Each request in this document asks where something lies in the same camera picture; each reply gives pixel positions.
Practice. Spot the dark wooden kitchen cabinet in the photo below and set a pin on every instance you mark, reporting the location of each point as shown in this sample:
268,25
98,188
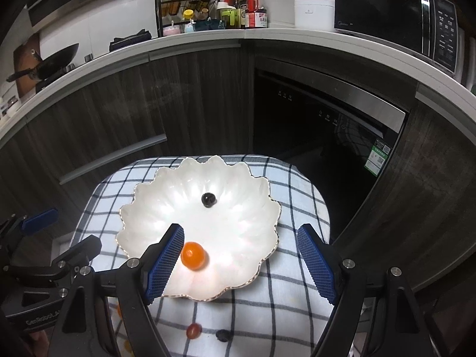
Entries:
111,100

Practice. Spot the wooden cutting board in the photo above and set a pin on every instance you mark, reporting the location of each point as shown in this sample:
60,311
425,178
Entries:
24,55

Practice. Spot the small white jar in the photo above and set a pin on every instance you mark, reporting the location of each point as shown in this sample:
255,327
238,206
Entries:
12,103

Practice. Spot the dark teal dish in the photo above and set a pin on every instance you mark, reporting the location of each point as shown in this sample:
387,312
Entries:
206,26

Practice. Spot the black microwave oven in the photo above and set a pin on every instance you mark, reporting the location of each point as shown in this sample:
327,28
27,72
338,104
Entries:
379,7

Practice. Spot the built-in black dishwasher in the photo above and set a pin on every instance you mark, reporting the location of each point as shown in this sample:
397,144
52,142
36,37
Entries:
297,137

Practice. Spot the black gas stove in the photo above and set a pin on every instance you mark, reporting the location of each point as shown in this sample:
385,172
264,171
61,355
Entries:
52,81

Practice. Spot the dark purple grape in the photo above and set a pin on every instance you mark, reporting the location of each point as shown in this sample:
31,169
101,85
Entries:
209,199

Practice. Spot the small dark berry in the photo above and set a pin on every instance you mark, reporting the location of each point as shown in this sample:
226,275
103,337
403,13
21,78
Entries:
222,335

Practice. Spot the dark folded bag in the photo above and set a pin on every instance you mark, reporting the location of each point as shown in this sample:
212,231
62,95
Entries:
130,41

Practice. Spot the black and white checked cloth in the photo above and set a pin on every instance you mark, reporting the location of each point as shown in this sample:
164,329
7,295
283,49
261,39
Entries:
282,305

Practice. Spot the black wok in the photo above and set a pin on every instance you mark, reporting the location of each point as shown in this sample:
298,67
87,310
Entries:
55,61

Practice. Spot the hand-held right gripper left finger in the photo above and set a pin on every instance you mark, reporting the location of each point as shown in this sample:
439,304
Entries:
165,264

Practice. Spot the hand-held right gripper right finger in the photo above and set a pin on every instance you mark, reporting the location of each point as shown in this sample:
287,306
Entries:
316,260

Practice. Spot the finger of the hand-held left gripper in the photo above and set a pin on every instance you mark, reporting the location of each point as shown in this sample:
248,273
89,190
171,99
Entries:
39,218
85,246

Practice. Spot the dark sauce bottle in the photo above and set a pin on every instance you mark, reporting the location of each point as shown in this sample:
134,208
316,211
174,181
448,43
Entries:
243,15

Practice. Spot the white rice cooker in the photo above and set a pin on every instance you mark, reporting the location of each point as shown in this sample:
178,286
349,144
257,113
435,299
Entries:
314,13

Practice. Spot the white scalloped bowl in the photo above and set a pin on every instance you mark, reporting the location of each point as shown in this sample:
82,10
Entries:
223,230

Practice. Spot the red grape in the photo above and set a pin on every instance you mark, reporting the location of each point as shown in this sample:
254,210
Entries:
193,330

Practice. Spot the light blue small container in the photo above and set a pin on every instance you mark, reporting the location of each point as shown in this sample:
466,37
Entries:
189,27

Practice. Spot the pink small container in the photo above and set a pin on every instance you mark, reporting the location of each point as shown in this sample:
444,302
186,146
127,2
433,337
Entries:
171,29

